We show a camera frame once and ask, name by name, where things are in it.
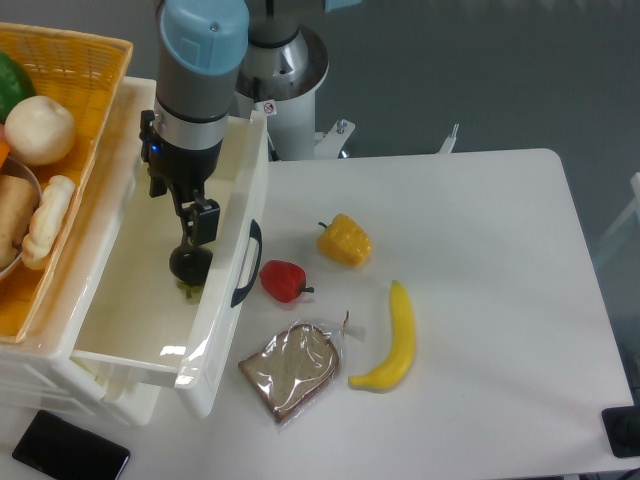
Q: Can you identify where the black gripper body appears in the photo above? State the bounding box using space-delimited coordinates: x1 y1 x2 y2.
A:
139 110 223 192

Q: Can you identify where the dark purple mangosteen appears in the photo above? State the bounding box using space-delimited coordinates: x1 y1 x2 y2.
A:
169 243 213 300

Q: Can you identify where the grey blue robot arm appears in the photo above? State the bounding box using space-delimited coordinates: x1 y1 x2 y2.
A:
140 1 355 256

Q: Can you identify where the white open upper drawer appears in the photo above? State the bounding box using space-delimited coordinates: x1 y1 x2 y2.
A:
69 105 269 420

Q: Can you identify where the white plastic drawer cabinet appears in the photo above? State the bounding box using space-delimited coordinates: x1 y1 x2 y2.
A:
1 77 160 426

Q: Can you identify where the cream toy pastry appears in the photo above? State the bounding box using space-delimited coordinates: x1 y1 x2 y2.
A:
21 175 75 270

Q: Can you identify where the red toy bell pepper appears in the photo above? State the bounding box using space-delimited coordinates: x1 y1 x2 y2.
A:
259 260 315 303

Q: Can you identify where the white round toy bun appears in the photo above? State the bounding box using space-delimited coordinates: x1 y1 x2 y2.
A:
4 95 76 166

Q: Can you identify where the orange woven basket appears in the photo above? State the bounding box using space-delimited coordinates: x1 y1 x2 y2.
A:
1 22 133 344

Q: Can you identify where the beige toy bread roll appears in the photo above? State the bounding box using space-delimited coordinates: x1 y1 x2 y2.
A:
0 174 38 269

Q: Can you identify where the yellow toy bell pepper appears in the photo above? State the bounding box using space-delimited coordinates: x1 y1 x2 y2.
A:
316 213 372 267

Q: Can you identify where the metal bowl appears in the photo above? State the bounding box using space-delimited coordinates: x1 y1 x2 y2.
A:
1 157 41 280

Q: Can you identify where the orange toy piece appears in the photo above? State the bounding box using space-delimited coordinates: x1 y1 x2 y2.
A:
0 141 10 166

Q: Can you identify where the bagged bread slice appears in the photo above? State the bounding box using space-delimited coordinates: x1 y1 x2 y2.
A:
238 314 366 426

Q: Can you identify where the green toy pepper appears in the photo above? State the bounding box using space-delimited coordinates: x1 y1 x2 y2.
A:
0 52 36 124

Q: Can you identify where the yellow toy banana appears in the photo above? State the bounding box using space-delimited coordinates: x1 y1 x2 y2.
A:
348 280 417 392

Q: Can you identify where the black smartphone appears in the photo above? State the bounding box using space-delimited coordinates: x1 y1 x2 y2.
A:
12 410 131 480

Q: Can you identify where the black device at edge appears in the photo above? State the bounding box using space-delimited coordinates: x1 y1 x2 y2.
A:
601 406 640 458

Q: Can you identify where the black drawer handle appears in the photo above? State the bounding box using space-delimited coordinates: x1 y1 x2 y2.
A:
230 219 263 308

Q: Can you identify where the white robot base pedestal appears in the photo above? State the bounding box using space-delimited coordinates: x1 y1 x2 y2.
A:
236 19 355 161

